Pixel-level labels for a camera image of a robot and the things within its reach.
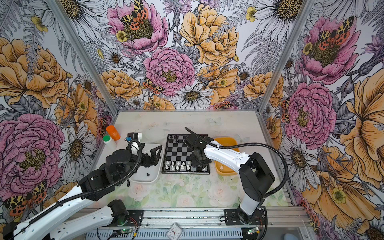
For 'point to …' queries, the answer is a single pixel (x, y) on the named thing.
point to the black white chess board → (177, 159)
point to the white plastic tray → (153, 173)
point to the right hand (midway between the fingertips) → (200, 168)
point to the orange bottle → (113, 132)
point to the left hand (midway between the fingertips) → (152, 150)
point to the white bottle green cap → (109, 142)
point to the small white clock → (174, 232)
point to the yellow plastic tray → (222, 169)
